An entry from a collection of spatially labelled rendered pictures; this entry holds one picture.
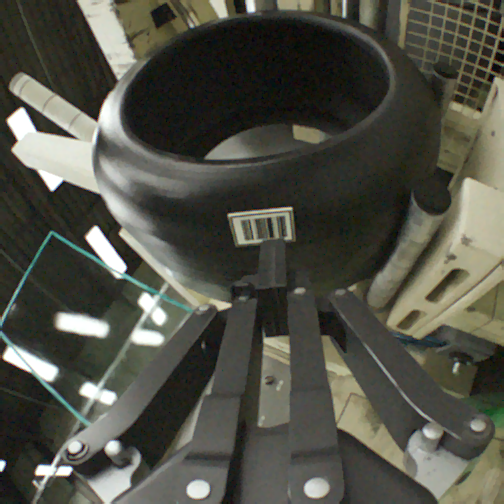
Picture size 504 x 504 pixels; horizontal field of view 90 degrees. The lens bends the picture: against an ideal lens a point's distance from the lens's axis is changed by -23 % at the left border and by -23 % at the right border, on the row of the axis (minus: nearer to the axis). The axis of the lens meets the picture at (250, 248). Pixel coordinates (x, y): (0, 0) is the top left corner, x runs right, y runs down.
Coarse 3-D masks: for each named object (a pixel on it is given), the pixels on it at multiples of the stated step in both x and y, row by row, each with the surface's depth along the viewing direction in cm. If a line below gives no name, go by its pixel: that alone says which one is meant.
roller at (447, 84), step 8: (440, 64) 40; (448, 64) 39; (432, 72) 41; (440, 72) 39; (448, 72) 38; (456, 72) 38; (432, 80) 41; (440, 80) 40; (448, 80) 39; (456, 80) 39; (432, 88) 42; (440, 88) 41; (448, 88) 40; (440, 96) 42; (448, 96) 42; (440, 104) 44; (448, 104) 44; (440, 112) 45
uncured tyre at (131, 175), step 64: (192, 64) 64; (256, 64) 69; (320, 64) 65; (384, 64) 40; (128, 128) 40; (192, 128) 75; (320, 128) 74; (384, 128) 33; (128, 192) 37; (192, 192) 33; (256, 192) 32; (320, 192) 31; (384, 192) 32; (192, 256) 37; (256, 256) 34; (320, 256) 35; (384, 256) 46
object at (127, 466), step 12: (108, 444) 8; (120, 444) 8; (120, 456) 8; (132, 456) 8; (108, 468) 8; (120, 468) 8; (132, 468) 8; (144, 468) 8; (84, 480) 7; (96, 480) 7; (108, 480) 7; (120, 480) 7; (132, 480) 7; (96, 492) 7; (108, 492) 7; (120, 492) 7
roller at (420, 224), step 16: (416, 192) 30; (432, 192) 30; (448, 192) 29; (416, 208) 30; (432, 208) 29; (448, 208) 29; (400, 224) 36; (416, 224) 32; (432, 224) 31; (400, 240) 37; (416, 240) 34; (400, 256) 39; (416, 256) 38; (384, 272) 46; (400, 272) 42; (384, 288) 49; (384, 304) 56
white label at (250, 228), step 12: (240, 216) 31; (252, 216) 31; (264, 216) 31; (276, 216) 30; (288, 216) 30; (240, 228) 32; (252, 228) 32; (264, 228) 32; (276, 228) 31; (288, 228) 31; (240, 240) 33; (252, 240) 33; (288, 240) 32
